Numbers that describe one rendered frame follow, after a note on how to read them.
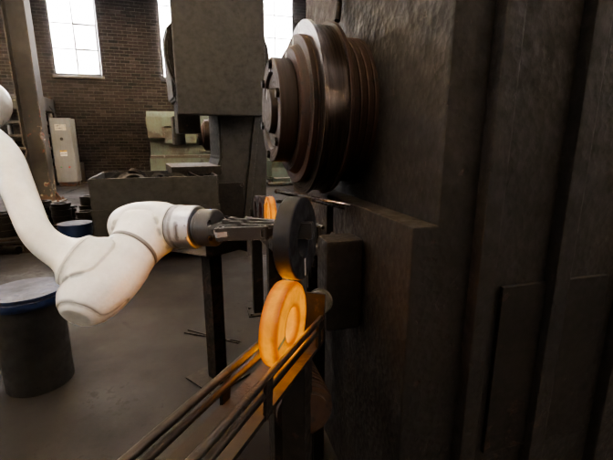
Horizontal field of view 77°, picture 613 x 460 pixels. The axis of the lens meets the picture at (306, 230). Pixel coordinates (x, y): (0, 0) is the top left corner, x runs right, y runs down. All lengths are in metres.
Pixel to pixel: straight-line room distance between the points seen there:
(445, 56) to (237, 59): 3.13
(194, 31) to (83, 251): 3.16
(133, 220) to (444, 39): 0.67
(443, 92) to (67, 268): 0.73
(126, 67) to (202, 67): 7.70
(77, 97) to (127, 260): 10.78
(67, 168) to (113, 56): 3.00
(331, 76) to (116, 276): 0.63
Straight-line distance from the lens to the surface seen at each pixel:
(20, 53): 8.15
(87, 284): 0.74
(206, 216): 0.77
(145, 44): 11.41
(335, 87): 0.96
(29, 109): 8.05
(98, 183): 3.53
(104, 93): 11.37
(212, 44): 3.80
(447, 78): 0.79
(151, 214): 0.82
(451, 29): 0.81
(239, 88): 3.79
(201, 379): 1.89
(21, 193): 0.88
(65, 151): 10.69
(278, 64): 1.07
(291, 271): 0.67
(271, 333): 0.65
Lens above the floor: 1.03
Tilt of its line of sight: 13 degrees down
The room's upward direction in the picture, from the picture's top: straight up
